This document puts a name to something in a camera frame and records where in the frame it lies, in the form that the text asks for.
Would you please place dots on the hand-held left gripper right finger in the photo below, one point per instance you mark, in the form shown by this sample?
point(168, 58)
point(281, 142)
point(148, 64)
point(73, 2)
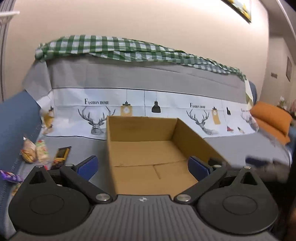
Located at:
point(197, 168)

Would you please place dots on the wall switch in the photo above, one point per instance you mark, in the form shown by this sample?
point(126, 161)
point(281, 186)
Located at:
point(274, 74)

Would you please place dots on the dark chocolate packet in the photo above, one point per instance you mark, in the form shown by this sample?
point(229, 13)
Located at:
point(62, 155)

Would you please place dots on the green checked cloth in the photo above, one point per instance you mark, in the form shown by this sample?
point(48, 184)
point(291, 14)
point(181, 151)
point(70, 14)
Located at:
point(104, 45)

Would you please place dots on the cardboard box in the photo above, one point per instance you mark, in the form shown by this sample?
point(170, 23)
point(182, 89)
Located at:
point(143, 153)

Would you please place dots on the clear bread snack packet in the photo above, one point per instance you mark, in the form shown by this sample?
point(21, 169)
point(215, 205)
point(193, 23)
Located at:
point(29, 150)

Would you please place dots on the small dark wall frame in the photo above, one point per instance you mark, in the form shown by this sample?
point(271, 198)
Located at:
point(288, 68)

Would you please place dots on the blue sofa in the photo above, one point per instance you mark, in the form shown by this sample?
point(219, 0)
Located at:
point(16, 120)

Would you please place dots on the green label snack packet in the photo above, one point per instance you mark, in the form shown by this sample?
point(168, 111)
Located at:
point(42, 151)

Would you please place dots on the white door frame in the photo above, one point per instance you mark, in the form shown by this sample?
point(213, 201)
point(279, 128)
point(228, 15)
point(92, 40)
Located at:
point(3, 46)

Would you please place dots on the framed wall painting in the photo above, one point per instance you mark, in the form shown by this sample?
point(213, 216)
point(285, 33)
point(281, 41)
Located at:
point(242, 9)

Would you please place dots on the flower bouquet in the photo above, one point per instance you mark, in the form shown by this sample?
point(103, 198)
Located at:
point(285, 104)

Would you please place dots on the orange cushion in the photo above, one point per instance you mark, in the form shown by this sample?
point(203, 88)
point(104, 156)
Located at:
point(272, 114)
point(276, 135)

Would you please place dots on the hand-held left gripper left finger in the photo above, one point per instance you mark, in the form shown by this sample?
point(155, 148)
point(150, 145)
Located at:
point(89, 168)

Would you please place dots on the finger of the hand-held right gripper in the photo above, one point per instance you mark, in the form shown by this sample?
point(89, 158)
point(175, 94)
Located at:
point(259, 161)

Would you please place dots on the purple snack packet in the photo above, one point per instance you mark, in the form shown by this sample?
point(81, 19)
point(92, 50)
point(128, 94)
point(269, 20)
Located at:
point(10, 176)

